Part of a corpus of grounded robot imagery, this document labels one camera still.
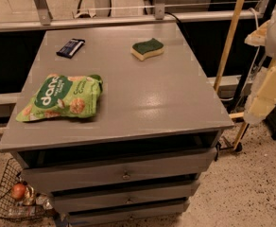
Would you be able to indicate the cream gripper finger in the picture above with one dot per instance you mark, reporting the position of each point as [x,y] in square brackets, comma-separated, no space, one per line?
[262,98]
[258,36]

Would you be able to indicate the green yellow sponge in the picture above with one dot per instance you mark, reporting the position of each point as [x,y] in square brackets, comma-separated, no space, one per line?
[147,49]

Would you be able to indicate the green rice chip bag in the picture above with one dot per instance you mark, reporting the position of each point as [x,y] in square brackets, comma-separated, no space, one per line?
[63,96]

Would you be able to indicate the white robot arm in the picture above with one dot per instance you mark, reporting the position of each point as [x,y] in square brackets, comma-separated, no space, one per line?
[270,45]

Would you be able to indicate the yellow wooden pole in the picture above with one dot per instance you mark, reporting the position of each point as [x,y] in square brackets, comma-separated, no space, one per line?
[228,43]

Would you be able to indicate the middle grey drawer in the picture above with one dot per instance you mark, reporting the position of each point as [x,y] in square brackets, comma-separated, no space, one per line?
[125,194]

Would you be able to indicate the grey drawer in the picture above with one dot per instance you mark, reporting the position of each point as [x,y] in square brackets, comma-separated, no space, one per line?
[131,212]
[125,194]
[58,178]

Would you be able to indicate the bottom grey drawer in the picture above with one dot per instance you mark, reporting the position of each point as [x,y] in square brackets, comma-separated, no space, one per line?
[131,212]

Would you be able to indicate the dark blue snack bar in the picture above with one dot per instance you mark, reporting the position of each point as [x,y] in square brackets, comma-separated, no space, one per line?
[70,48]

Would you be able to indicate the top grey drawer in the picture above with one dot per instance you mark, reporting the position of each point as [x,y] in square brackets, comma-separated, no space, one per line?
[58,178]

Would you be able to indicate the crumpled foil wrapper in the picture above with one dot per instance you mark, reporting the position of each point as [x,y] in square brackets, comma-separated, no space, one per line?
[30,196]

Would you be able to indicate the red apple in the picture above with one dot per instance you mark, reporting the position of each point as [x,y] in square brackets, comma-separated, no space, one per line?
[18,191]

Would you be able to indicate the grey metal rail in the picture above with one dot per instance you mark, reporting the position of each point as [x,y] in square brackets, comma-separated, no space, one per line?
[186,17]

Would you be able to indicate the black wire basket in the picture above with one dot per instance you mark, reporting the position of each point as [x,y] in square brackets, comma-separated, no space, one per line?
[11,209]

